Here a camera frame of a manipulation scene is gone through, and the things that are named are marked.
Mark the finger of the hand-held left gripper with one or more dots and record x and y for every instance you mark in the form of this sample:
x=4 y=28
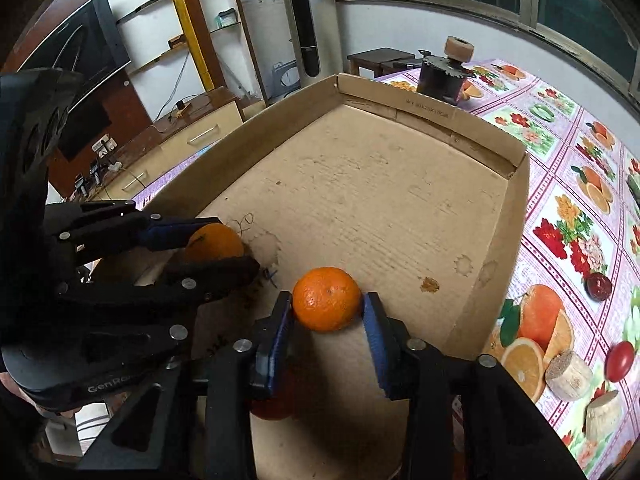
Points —
x=165 y=235
x=220 y=272

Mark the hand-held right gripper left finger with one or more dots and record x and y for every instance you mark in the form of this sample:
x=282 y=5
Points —
x=272 y=347

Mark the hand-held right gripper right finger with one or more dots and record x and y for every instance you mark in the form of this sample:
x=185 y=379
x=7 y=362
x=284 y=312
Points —
x=377 y=347

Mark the orange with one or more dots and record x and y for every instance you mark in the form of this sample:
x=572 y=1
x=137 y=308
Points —
x=325 y=299
x=217 y=242

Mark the shallow cardboard box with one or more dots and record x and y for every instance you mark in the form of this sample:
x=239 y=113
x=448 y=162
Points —
x=375 y=185

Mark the peeled sugarcane chunk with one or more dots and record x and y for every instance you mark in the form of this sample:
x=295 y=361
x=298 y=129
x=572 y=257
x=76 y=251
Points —
x=602 y=417
x=570 y=377

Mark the dried red date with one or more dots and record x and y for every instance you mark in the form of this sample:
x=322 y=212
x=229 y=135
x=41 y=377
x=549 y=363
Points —
x=598 y=286

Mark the red tomato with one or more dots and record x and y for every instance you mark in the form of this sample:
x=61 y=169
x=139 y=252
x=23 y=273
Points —
x=275 y=407
x=620 y=360

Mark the black charging device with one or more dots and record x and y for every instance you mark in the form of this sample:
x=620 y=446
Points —
x=81 y=183
x=95 y=176

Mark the wooden television cabinet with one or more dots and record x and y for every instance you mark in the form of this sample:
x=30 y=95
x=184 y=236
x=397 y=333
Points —
x=200 y=130

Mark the curved black television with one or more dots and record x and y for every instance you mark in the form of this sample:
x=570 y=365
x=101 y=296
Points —
x=75 y=50

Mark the small black gadget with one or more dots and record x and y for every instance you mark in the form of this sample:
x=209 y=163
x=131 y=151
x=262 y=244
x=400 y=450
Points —
x=181 y=106

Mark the green tissue box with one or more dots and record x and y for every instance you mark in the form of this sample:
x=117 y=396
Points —
x=226 y=17

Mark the floral printed tablecloth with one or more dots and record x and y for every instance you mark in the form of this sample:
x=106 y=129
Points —
x=550 y=185

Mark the white standing air conditioner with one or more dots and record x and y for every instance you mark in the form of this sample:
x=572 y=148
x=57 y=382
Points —
x=325 y=35

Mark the dark wooden stool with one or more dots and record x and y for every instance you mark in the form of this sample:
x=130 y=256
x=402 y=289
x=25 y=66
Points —
x=375 y=57

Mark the black jar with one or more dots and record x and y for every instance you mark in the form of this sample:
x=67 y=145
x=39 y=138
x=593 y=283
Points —
x=440 y=85

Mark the beige tape roll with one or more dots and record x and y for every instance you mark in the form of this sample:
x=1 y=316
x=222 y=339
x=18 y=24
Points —
x=459 y=49

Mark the white wall socket panel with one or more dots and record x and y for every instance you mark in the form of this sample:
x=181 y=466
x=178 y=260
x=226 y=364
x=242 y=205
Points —
x=104 y=145

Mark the wall shelf unit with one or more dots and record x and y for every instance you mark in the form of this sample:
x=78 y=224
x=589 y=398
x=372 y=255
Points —
x=192 y=20

